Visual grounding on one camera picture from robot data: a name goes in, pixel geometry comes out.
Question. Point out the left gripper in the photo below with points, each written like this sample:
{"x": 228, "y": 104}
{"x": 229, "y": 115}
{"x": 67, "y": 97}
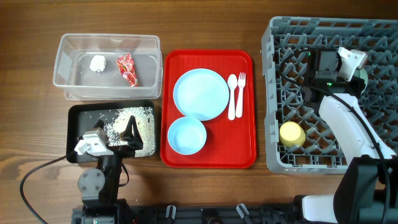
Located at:
{"x": 133, "y": 140}

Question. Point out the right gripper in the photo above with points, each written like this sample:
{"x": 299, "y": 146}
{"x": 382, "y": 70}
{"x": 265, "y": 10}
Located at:
{"x": 356, "y": 84}

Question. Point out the green bowl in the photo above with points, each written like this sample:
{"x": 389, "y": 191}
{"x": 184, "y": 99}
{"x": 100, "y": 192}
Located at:
{"x": 363, "y": 75}

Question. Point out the rice leftovers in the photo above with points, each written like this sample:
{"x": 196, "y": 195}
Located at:
{"x": 115, "y": 122}

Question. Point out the red snack wrapper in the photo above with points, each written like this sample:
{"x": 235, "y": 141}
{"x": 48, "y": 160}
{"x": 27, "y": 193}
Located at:
{"x": 127, "y": 68}

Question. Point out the white tissue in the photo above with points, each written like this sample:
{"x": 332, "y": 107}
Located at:
{"x": 98, "y": 63}

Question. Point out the light blue bowl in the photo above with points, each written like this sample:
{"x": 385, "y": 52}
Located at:
{"x": 186, "y": 136}

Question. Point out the yellow cup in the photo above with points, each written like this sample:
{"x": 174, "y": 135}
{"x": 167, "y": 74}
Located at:
{"x": 291, "y": 134}

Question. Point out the light blue plate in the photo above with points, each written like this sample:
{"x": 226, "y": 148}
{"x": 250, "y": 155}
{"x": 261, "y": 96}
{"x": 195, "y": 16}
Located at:
{"x": 201, "y": 93}

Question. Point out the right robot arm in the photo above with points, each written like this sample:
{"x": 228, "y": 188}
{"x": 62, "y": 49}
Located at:
{"x": 367, "y": 192}

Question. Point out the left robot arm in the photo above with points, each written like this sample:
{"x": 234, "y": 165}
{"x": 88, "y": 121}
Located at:
{"x": 99, "y": 186}

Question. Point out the grey dishwasher rack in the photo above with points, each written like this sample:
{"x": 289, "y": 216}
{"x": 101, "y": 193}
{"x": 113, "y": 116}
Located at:
{"x": 283, "y": 71}

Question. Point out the black plastic tray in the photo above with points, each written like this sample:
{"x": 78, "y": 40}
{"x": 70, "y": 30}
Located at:
{"x": 79, "y": 121}

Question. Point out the clear plastic bin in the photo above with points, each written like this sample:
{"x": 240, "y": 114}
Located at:
{"x": 72, "y": 66}

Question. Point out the white plastic fork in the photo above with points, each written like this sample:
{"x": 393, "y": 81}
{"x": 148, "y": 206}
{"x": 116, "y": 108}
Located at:
{"x": 241, "y": 85}

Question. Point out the white plastic spoon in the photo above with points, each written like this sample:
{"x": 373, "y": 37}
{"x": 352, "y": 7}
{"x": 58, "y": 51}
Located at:
{"x": 232, "y": 83}

